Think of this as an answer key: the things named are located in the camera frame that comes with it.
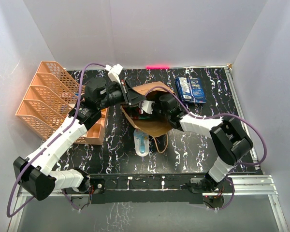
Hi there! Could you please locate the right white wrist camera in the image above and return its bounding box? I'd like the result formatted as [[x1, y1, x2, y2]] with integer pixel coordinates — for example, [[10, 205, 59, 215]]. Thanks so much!
[[141, 100, 155, 115]]

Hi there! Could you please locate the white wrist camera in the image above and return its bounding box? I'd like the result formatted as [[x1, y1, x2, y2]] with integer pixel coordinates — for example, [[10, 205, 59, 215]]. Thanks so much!
[[141, 100, 155, 115], [104, 64, 123, 84]]

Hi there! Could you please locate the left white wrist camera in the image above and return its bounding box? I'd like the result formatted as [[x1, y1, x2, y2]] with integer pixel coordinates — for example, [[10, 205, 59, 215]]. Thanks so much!
[[104, 64, 123, 84]]

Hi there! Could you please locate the orange plastic file organizer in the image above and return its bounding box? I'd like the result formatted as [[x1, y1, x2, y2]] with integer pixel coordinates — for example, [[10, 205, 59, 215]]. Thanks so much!
[[15, 60, 110, 145]]

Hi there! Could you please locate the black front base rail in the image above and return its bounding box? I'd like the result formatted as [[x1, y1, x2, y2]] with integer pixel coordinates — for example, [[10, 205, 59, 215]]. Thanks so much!
[[90, 174, 208, 204]]

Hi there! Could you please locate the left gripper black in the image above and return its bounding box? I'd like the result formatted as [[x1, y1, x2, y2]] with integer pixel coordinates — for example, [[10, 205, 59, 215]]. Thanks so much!
[[97, 80, 146, 110]]

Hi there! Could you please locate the brown paper bag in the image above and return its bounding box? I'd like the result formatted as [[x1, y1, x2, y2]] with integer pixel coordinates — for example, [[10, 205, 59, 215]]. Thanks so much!
[[120, 81, 177, 153]]

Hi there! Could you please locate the teal pen blister pack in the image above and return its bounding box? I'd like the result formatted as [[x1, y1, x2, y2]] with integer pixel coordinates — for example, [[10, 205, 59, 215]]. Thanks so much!
[[133, 129, 149, 157]]

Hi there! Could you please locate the blue snack packet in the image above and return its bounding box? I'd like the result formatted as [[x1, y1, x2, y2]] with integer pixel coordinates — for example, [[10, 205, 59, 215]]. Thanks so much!
[[175, 77, 196, 103], [183, 77, 206, 103]]

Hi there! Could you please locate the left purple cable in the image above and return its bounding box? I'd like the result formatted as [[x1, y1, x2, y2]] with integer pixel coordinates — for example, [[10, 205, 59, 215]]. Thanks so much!
[[6, 62, 112, 218]]

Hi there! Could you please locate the pink tape strip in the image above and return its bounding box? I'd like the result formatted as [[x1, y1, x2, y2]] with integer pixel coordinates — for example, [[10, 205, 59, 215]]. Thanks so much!
[[145, 64, 170, 70]]

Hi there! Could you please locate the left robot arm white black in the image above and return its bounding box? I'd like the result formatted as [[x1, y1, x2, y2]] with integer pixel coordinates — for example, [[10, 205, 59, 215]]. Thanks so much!
[[13, 77, 146, 201]]

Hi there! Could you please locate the red snack packet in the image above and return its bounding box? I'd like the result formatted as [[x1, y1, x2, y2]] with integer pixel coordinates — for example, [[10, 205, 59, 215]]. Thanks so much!
[[131, 110, 152, 120]]

